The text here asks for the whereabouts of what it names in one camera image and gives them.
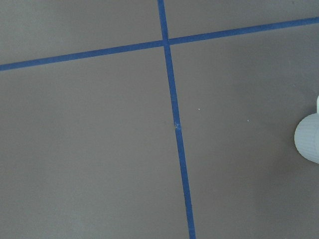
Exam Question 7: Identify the white ribbed HOME mug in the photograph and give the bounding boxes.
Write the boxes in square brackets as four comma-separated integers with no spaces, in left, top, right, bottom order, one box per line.
[294,98,319,164]

